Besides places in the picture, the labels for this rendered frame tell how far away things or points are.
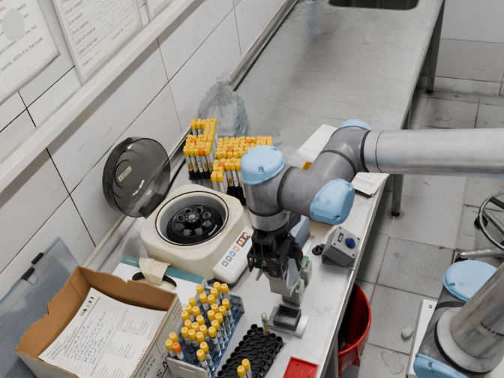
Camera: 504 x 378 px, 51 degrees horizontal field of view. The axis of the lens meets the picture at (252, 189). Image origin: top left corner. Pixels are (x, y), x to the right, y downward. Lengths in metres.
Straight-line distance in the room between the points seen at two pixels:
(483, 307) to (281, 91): 1.34
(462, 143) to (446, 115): 2.56
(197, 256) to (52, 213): 0.36
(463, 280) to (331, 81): 1.17
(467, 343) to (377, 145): 0.35
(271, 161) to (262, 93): 1.18
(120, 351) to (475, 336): 0.76
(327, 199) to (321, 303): 0.54
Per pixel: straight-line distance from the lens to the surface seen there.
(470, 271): 1.11
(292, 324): 1.27
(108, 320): 1.34
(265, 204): 0.91
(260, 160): 0.88
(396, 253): 2.58
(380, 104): 1.94
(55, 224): 1.37
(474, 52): 3.48
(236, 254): 1.39
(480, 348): 0.95
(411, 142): 0.88
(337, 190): 0.84
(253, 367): 1.24
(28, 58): 1.24
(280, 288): 1.16
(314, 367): 1.25
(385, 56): 2.22
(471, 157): 0.85
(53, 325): 1.36
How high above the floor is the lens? 1.98
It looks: 43 degrees down
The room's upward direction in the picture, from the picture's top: 9 degrees counter-clockwise
